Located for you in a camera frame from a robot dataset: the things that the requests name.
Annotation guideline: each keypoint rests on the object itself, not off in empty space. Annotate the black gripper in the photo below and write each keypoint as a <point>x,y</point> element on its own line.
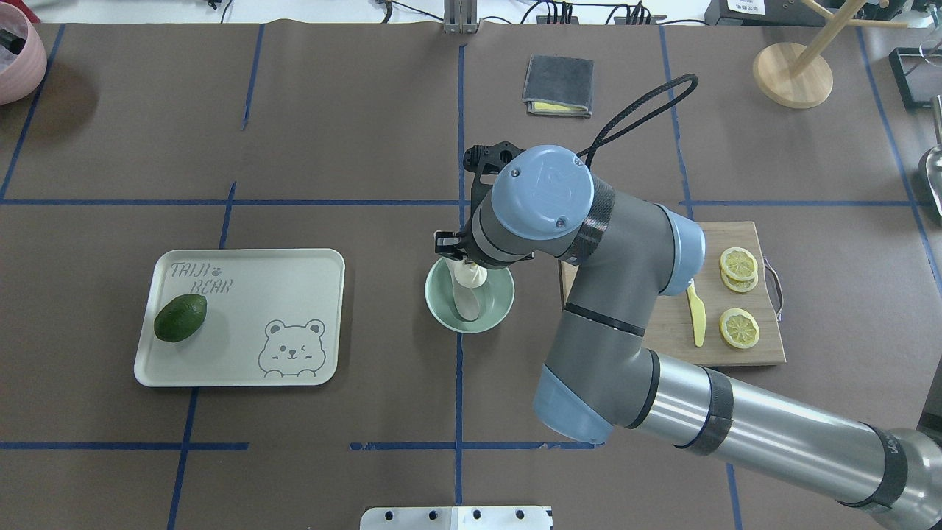
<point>446,241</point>

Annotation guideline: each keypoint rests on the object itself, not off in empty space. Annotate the white steamed bun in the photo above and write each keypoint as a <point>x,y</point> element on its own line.
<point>470,275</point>

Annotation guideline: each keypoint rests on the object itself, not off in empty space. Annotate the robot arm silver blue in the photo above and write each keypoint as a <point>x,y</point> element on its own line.
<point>603,372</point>

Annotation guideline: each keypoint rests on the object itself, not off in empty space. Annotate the light green bowl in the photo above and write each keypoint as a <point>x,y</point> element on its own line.
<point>496,297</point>

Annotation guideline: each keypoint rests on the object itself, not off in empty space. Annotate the pink bowl with ice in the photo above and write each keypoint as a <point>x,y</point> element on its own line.
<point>23,55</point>

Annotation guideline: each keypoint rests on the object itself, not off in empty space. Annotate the white serving tray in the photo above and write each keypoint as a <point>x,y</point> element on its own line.
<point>274,318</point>

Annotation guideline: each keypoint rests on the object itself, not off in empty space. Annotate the grey yellow folded cloth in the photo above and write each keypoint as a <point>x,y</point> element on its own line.
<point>559,86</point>

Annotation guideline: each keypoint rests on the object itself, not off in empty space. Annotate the yellow plastic knife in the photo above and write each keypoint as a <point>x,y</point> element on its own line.
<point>697,314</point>

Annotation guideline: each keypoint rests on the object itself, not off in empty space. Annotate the green avocado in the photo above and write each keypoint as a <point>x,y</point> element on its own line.
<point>181,318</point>

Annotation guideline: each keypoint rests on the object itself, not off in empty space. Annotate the lemon slice front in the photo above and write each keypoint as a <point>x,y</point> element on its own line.
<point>738,264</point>

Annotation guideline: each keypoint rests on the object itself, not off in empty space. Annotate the lemon slice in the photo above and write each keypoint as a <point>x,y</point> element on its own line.
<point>738,264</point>
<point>739,286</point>
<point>739,329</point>

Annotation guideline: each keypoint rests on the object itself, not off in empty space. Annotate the lemon slice back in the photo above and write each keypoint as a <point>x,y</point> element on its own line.
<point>739,286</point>

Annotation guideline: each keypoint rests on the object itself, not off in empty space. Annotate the lemon slice upper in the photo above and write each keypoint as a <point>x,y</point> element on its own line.
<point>739,329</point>

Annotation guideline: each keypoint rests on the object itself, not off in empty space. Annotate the wooden mug tree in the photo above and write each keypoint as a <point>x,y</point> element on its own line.
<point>797,76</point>

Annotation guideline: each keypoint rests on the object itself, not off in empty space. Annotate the metal scoop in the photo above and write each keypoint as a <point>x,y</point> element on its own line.
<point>931,160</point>

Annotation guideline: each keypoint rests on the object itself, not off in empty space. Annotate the glass rack tray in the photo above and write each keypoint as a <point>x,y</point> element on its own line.
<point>917,80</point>

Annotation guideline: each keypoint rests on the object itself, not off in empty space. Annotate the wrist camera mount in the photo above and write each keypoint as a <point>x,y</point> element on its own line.
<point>481,161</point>

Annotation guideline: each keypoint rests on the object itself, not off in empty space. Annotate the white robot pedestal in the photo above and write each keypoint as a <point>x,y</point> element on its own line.
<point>458,517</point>

